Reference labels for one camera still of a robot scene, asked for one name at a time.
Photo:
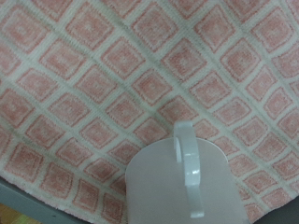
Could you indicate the white mug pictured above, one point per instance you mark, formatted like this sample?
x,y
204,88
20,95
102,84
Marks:
x,y
162,186

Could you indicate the pink checked dish cloth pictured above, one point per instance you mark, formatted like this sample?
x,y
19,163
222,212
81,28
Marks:
x,y
124,77

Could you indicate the grey plastic crate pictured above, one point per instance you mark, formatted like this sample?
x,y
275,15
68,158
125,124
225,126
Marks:
x,y
18,202

